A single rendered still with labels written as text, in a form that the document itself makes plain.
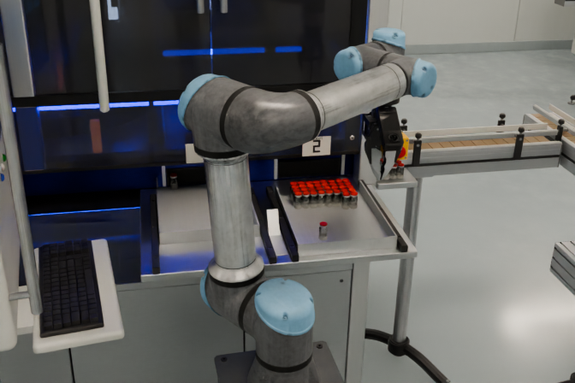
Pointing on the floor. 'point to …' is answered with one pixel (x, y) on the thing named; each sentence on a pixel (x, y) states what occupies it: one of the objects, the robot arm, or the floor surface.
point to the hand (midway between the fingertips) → (381, 176)
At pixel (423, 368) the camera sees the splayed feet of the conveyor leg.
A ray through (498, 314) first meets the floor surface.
